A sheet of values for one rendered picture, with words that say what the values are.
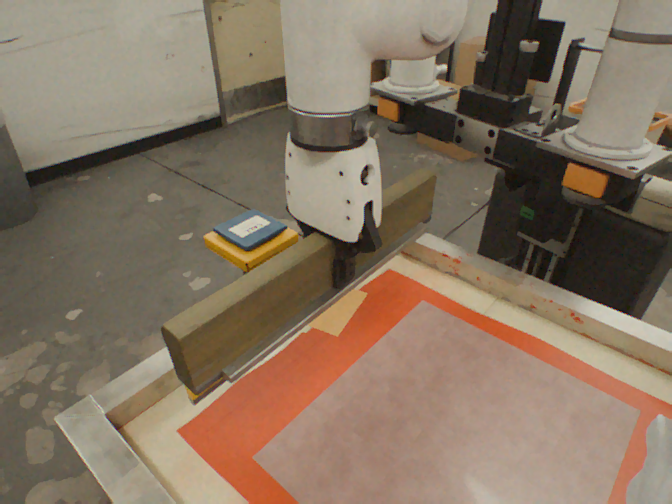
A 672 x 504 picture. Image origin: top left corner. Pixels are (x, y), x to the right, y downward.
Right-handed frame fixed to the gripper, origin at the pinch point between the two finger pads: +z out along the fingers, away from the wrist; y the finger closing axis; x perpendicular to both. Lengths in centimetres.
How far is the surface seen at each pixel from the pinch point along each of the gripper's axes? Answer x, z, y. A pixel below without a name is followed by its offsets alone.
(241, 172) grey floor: -151, 111, 228
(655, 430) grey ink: -14.4, 14.5, -35.8
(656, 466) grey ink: -9.3, 14.1, -36.7
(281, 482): 17.4, 14.3, -8.3
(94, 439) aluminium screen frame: 28.0, 10.7, 7.9
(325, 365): 3.1, 14.5, -1.3
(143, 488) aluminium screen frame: 27.3, 10.7, -0.5
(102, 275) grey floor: -23, 110, 183
